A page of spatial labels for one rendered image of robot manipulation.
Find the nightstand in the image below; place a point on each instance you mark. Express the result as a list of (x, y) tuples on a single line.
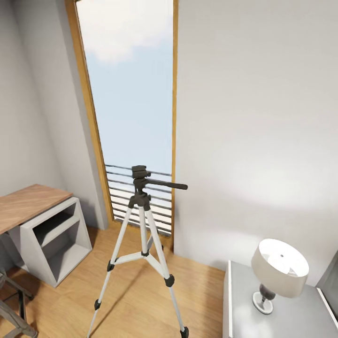
[(307, 316)]

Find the fixed window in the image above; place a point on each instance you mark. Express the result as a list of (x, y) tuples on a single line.
[(126, 53)]

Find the taboret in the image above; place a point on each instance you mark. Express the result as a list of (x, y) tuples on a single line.
[(19, 321)]

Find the table lamp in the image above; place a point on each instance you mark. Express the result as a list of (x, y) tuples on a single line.
[(274, 281)]

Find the desk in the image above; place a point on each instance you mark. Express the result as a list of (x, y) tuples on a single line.
[(44, 232)]

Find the camera tripod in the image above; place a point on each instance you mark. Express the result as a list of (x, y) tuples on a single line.
[(142, 199)]

